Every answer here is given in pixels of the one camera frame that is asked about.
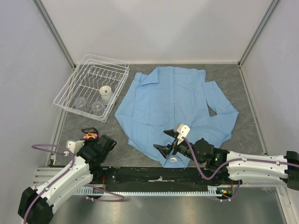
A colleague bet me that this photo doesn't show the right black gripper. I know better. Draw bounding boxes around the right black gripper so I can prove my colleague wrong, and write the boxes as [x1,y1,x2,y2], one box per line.
[153,129,203,164]

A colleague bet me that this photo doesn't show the pink flower smiley brooch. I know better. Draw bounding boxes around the pink flower smiley brooch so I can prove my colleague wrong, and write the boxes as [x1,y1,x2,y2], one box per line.
[84,133,98,139]

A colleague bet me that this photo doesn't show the light blue button shirt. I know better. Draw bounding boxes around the light blue button shirt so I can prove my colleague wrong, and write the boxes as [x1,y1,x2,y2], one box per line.
[115,66,238,168]

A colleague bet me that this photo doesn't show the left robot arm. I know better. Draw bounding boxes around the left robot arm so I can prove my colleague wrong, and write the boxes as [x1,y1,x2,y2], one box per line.
[18,134,117,224]

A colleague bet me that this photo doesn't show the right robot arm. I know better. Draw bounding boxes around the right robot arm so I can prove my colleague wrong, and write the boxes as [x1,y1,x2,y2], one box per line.
[154,126,299,190]

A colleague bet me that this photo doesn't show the clear drinking glass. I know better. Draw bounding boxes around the clear drinking glass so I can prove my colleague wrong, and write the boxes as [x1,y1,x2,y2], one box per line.
[74,97,87,112]
[92,100,106,116]

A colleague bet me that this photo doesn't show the frosted white cup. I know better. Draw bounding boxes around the frosted white cup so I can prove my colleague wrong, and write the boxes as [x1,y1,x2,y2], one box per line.
[99,85,114,105]

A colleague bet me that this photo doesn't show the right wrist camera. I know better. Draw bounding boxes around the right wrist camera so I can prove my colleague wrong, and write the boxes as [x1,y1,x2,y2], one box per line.
[174,123,190,141]

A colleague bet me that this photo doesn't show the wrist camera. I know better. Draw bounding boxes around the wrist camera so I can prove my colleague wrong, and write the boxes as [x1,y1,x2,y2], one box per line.
[174,123,190,141]
[64,140,85,156]

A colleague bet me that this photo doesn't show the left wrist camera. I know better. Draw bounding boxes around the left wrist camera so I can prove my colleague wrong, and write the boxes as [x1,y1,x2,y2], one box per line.
[64,140,85,156]

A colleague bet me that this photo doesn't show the small black square frame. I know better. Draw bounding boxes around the small black square frame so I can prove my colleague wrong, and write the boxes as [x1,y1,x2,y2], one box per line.
[81,127,99,136]

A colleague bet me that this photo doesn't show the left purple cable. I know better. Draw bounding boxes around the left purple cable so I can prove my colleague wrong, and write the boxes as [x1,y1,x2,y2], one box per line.
[23,144,126,224]

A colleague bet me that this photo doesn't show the white wire dish rack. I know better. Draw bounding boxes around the white wire dish rack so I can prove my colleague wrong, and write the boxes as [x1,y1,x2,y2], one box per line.
[53,54,129,122]

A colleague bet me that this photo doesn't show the slotted grey cable duct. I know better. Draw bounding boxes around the slotted grey cable duct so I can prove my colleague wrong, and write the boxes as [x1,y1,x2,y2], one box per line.
[74,186,232,196]

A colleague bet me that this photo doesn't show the left aluminium frame post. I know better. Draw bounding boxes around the left aluminium frame post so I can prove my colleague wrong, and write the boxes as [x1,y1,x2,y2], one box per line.
[33,0,76,70]

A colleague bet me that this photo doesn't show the aluminium frame post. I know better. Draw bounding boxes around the aluminium frame post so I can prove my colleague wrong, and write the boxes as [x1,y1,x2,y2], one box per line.
[238,0,280,68]
[33,0,76,70]

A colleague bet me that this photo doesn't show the right aluminium frame post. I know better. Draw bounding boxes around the right aluminium frame post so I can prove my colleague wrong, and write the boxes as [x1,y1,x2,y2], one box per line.
[238,0,280,68]

